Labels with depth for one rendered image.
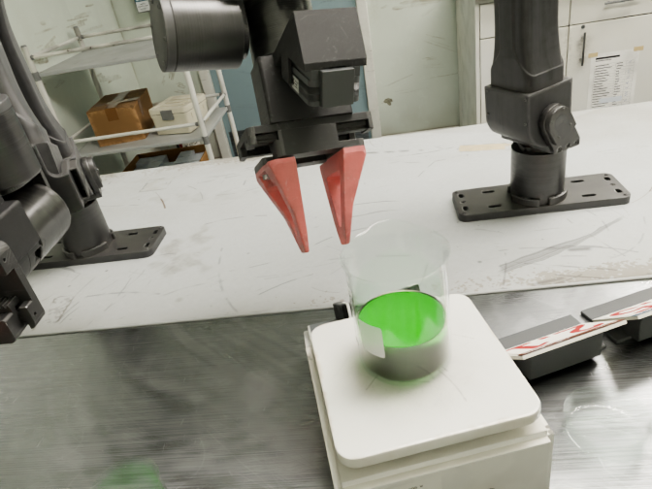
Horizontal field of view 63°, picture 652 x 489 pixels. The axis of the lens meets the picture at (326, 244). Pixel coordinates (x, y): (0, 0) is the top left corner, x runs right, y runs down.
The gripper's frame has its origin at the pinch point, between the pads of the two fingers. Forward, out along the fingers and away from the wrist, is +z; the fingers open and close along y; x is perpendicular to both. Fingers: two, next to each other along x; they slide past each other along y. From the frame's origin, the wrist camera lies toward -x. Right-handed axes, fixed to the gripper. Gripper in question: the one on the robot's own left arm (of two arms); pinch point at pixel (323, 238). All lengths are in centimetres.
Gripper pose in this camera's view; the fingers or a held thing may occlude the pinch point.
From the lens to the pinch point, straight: 43.6
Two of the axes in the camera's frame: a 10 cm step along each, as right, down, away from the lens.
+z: 2.0, 9.8, 0.1
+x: -2.8, 0.5, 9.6
